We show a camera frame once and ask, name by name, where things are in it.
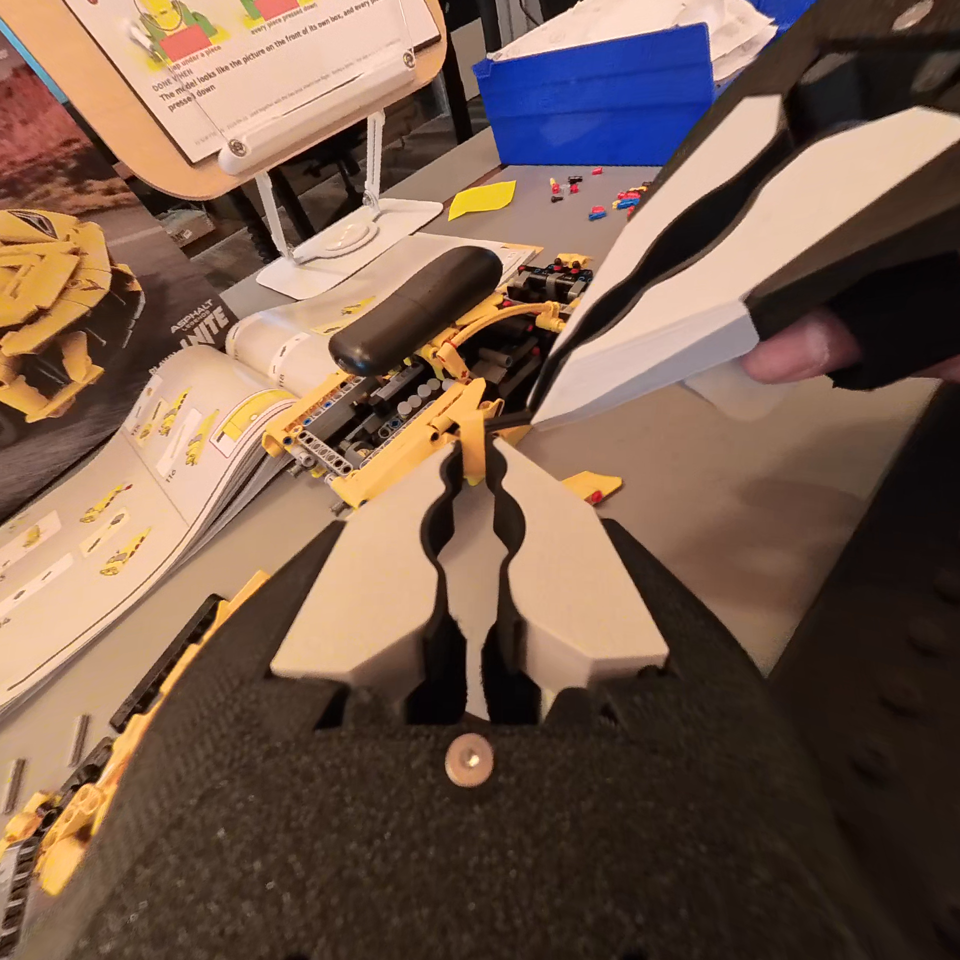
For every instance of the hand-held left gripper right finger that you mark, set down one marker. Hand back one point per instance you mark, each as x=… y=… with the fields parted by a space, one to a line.
x=592 y=592

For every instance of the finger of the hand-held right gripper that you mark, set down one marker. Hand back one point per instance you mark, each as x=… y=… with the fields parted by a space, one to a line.
x=787 y=240
x=705 y=157

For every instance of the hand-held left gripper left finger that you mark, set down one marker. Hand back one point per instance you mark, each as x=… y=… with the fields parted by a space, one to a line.
x=360 y=600

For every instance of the small yellow curved panel brick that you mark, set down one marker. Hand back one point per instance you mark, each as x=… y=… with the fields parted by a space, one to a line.
x=474 y=454

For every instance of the grey desk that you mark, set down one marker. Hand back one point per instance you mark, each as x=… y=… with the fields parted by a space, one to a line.
x=712 y=510

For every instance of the person's right hand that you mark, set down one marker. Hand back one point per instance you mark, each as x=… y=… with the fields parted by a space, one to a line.
x=802 y=349

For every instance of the pile of small coloured pins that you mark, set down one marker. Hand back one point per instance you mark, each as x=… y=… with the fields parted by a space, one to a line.
x=607 y=199

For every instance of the blue plastic bin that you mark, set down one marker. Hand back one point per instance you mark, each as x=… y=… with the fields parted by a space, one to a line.
x=592 y=105

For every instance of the yellow brick toy car model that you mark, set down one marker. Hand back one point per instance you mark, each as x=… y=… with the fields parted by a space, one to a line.
x=390 y=457

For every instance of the long black beam brick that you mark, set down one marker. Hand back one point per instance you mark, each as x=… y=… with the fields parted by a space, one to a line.
x=165 y=664

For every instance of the yellow paper scrap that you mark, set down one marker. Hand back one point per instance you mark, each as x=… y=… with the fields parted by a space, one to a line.
x=480 y=201

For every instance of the building instruction booklet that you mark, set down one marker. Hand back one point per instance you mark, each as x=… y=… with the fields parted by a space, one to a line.
x=75 y=562

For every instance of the black foam capsule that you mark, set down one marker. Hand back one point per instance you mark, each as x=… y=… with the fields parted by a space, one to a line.
x=412 y=307

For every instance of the dark grey axle rod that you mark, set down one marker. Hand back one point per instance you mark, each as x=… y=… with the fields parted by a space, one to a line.
x=79 y=739

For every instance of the pile of yellow bricks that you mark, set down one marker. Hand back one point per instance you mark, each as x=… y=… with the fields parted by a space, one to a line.
x=75 y=825

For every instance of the black toy car box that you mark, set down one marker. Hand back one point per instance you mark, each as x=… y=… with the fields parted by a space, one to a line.
x=75 y=337

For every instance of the wooden board with printed sheet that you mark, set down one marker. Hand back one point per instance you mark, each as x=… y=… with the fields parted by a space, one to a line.
x=112 y=127

